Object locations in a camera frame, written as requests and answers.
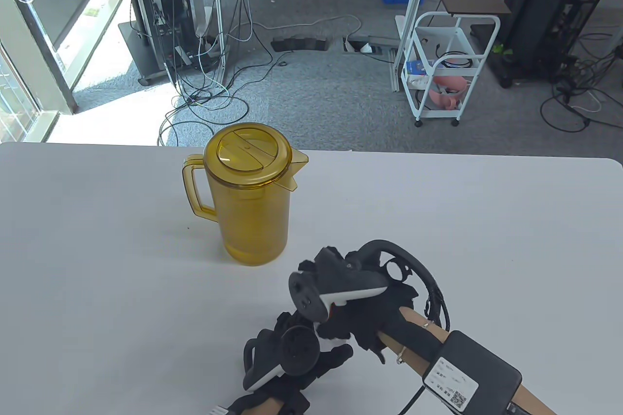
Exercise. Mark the person's right hand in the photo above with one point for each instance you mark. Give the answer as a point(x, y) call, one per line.
point(370, 317)

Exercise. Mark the person's left hand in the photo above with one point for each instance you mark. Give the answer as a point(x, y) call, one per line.
point(316, 371)

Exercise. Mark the yellow plastic kettle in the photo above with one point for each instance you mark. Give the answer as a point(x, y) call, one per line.
point(253, 220)

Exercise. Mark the person's left forearm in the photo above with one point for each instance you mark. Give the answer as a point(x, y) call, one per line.
point(265, 406)

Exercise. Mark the person's right forearm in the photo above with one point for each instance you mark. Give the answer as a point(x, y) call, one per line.
point(418, 359)

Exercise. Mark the black white left hand controller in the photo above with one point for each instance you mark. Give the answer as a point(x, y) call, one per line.
point(299, 351)

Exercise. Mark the black white hand controller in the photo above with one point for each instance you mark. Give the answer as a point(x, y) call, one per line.
point(340, 279)
point(299, 351)

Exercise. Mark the black white right hand controller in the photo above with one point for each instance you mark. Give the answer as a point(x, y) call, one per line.
point(340, 279)

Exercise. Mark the black right wrist sensor box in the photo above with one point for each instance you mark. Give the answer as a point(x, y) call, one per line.
point(477, 366)

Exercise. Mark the pink plastic object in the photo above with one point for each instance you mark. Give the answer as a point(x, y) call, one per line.
point(445, 99)

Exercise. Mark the blue white packet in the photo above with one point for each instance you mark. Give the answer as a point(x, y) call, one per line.
point(418, 67)

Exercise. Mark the open floor outlet box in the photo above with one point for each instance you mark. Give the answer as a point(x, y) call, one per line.
point(370, 43)

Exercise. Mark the white rolling cart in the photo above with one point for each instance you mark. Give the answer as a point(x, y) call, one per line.
point(460, 40)

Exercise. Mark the small green object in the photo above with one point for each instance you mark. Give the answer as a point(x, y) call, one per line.
point(501, 49)

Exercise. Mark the black standing desk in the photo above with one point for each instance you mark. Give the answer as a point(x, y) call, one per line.
point(535, 6)

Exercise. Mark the aluminium frame post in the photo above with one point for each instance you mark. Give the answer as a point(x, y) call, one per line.
point(219, 6)
point(411, 1)

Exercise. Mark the grey window frame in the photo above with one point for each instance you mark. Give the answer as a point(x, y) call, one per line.
point(44, 45)

